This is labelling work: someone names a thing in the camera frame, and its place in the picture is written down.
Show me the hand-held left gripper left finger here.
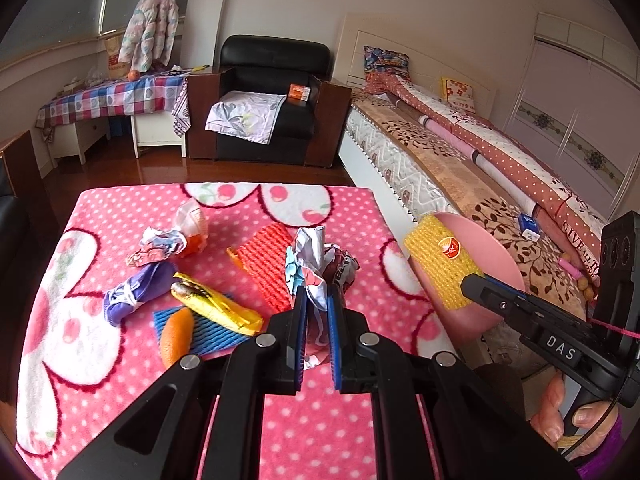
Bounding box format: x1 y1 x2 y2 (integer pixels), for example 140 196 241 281
57 287 308 480

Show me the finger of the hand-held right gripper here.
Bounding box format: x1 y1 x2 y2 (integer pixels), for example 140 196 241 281
460 272 551 333

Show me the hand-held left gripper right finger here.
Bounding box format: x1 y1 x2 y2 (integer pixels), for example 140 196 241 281
326 285 581 480

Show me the pink plastic bin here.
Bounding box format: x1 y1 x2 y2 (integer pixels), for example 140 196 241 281
410 212 528 346

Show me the yellow foam fruit net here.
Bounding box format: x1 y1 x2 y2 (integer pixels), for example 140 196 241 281
404 215 485 311

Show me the patterned wrapper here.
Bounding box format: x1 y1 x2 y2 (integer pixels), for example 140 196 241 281
285 226 333 368

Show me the clear plastic bag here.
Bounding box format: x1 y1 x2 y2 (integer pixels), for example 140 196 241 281
172 200 211 258

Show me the person's right hand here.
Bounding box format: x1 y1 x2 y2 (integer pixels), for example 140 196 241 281
530 372 621 461

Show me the brown crumpled wrapper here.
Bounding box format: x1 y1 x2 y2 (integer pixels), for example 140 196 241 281
322 242 361 288

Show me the blue box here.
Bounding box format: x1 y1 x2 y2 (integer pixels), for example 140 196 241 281
517 212 542 241

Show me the orange foam fruit net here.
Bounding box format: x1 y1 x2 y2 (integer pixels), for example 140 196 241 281
235 222 301 313

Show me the yellow banana peel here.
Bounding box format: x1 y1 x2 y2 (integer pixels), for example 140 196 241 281
170 272 264 336

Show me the blue foam fruit net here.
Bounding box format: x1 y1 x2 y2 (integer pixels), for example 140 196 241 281
152 292 251 358

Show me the large orange peel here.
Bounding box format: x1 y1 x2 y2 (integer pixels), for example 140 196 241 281
160 306 195 368

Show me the leaf pattern bed sheet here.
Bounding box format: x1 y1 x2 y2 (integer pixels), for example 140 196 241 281
355 90 601 321

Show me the dotted quilt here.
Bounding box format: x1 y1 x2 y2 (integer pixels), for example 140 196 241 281
362 72 608 281

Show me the purple wrapper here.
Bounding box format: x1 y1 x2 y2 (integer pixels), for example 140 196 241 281
103 261 176 328

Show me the pink rolled mat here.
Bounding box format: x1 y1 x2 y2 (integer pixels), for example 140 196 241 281
392 97 541 211

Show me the white crumpled wrapper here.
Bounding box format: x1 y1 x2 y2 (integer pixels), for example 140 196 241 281
125 226 187 267

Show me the white wardrobe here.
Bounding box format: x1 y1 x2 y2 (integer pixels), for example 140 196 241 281
502 10 640 221

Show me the yellow pillow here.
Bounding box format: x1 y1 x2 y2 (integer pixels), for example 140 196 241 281
440 76 478 111

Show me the floral cloth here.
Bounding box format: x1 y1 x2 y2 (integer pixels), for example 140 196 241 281
205 91 286 146

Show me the pink dotted blanket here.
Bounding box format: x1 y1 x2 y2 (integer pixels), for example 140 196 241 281
15 182 456 480

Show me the orange box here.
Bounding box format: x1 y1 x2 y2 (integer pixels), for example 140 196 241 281
286 83 313 107

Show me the white desk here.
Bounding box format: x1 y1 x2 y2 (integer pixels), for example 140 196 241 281
50 110 188 163

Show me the colourful pillow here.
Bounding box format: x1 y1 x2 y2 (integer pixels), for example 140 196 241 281
362 45 413 83

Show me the black armchair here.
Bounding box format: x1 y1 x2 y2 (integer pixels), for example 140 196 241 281
187 35 353 168

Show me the white headboard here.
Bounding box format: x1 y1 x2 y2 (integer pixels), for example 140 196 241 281
332 14 501 116

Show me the checked tablecloth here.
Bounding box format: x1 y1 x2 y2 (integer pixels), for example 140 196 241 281
36 72 193 138

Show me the paper bag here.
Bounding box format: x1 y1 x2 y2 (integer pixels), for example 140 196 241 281
103 35 131 81

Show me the hanging padded jacket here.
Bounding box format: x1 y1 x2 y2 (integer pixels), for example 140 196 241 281
118 0 182 73

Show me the pink string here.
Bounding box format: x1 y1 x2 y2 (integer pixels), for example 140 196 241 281
590 317 640 340

